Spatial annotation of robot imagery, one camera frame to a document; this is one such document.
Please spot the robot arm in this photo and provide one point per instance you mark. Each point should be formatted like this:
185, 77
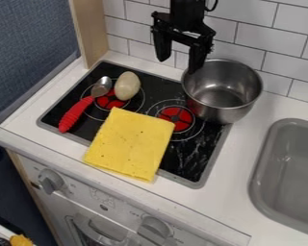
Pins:
186, 9

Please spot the yellow cloth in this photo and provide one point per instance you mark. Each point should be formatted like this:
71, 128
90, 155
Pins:
130, 144

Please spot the beige toy potato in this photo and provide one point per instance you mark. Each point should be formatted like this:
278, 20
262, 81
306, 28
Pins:
127, 85

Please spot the toy stove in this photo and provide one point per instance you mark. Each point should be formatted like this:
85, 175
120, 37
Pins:
135, 125

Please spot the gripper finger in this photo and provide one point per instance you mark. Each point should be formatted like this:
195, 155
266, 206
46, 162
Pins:
196, 57
162, 46

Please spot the toy sink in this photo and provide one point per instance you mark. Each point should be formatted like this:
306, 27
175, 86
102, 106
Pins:
287, 177

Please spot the silver pot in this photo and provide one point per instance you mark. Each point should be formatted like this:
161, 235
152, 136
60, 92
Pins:
223, 91

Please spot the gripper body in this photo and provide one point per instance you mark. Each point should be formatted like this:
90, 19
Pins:
183, 29

